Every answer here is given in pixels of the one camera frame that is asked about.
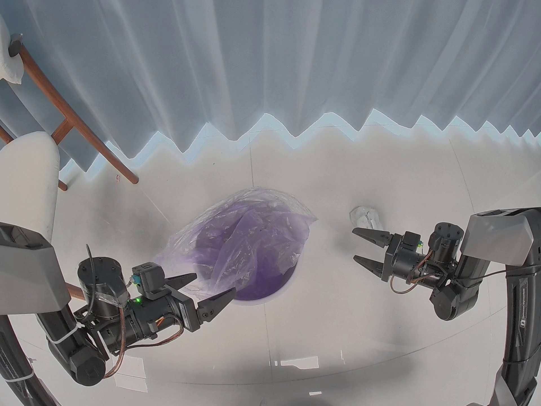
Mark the white cushioned wooden chair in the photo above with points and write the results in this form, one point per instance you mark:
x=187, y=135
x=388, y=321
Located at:
x=29, y=176

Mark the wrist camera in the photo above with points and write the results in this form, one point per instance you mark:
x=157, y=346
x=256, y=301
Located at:
x=146, y=275
x=411, y=240

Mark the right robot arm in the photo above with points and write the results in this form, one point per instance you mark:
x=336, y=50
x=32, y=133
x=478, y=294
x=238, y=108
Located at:
x=498, y=239

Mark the purple plastic bag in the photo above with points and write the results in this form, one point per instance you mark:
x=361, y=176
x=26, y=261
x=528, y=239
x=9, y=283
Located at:
x=236, y=243

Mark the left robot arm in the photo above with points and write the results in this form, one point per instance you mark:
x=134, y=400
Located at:
x=25, y=269

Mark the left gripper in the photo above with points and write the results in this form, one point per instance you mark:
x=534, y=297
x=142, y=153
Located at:
x=186, y=311

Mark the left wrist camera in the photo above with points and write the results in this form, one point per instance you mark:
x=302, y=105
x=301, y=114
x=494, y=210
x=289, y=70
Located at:
x=146, y=275

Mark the pale blue curtain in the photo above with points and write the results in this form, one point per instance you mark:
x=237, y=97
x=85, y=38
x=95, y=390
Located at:
x=274, y=49

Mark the white trash bin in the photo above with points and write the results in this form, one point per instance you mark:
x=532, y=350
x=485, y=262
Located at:
x=296, y=271

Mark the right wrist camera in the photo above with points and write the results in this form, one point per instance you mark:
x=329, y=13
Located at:
x=411, y=240

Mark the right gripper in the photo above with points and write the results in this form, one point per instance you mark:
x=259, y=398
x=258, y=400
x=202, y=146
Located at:
x=395, y=264

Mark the crumpled white paper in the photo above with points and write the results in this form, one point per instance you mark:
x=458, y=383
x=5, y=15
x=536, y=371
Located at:
x=364, y=217

